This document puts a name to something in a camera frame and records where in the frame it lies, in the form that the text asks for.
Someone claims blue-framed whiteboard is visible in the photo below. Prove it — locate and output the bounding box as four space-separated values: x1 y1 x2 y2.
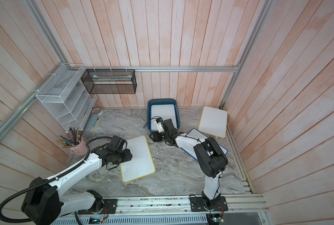
150 104 178 128
180 128 228 162

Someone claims yellow-framed whiteboard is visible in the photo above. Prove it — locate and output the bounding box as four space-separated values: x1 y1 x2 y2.
198 106 228 138
120 136 156 183

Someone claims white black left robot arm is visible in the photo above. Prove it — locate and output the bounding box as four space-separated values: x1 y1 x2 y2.
21 136 132 225

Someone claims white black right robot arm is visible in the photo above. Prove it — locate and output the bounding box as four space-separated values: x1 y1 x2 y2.
150 116 228 212

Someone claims teal plastic storage box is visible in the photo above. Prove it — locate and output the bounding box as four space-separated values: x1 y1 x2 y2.
147 98 180 133

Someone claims pink pencil cup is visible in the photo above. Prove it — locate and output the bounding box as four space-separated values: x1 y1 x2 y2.
70 137 88 156

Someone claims light blue stapler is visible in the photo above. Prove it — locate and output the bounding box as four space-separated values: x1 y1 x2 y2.
85 114 99 132

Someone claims small clear tape roll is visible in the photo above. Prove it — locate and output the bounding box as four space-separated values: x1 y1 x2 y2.
92 107 102 116

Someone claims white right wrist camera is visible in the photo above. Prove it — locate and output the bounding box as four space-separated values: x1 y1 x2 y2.
155 117 164 133

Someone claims black corrugated cable conduit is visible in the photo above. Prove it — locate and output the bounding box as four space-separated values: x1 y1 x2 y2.
0 136 113 224

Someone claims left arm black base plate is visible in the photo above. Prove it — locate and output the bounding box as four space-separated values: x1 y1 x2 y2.
78 198 118 215

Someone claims black mesh wall basket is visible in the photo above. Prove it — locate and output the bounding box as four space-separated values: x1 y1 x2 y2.
81 68 137 94

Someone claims white wire wall shelf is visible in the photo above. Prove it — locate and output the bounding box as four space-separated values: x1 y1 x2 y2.
36 63 97 130

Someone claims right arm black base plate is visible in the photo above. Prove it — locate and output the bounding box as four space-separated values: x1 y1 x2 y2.
189 195 228 212

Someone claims aluminium horizontal wall rail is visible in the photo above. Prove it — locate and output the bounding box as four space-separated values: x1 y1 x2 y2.
64 65 240 73

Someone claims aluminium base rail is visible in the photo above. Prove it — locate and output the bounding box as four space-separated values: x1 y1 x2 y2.
34 193 269 218

